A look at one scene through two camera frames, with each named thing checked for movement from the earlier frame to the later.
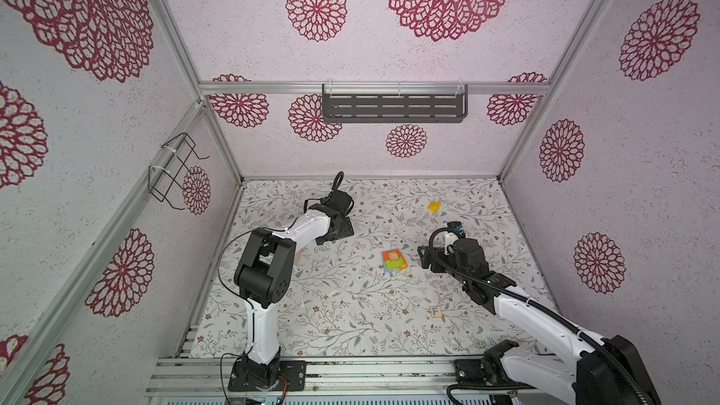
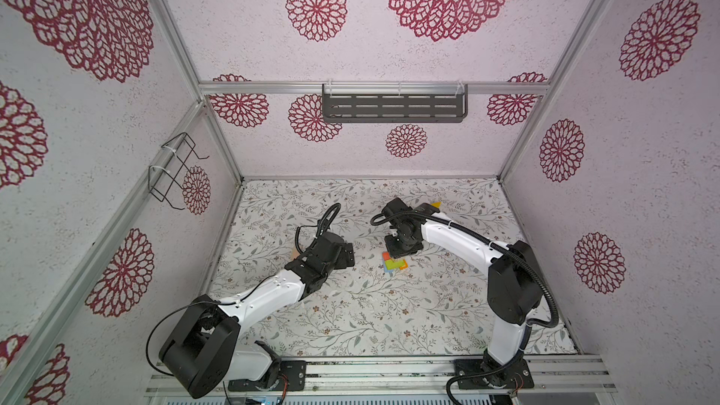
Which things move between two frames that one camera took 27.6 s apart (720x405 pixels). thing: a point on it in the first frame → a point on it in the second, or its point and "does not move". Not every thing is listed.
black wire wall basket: x=177 y=150 does not move
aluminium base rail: x=210 y=377 does not move
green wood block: x=395 y=263 does not move
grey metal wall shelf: x=394 y=102 does not move
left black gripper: x=346 y=229 → x=343 y=261
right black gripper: x=438 y=253 → x=393 y=251
